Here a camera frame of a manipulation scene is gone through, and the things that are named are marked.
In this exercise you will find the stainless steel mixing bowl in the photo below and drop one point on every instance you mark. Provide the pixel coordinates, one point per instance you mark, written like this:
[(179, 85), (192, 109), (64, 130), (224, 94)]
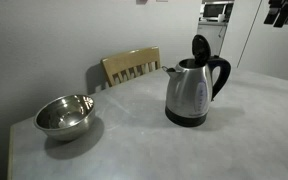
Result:
[(64, 117)]

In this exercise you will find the wooden chair back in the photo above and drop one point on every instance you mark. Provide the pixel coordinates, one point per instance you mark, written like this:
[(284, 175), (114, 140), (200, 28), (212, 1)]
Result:
[(129, 61)]

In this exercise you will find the black kettle lid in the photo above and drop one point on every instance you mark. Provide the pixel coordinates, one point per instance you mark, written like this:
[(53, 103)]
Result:
[(201, 48)]

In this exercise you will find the white cabinet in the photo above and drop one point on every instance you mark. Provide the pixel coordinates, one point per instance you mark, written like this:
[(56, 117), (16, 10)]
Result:
[(210, 36)]

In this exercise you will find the microwave oven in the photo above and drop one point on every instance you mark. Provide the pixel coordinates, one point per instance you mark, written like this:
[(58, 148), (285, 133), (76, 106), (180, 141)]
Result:
[(214, 10)]

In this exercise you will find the stainless steel electric kettle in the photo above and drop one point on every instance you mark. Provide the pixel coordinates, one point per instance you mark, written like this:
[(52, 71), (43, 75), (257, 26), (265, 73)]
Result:
[(187, 90)]

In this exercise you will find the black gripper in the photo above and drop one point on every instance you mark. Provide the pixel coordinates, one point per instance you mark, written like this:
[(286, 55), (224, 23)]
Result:
[(284, 3)]

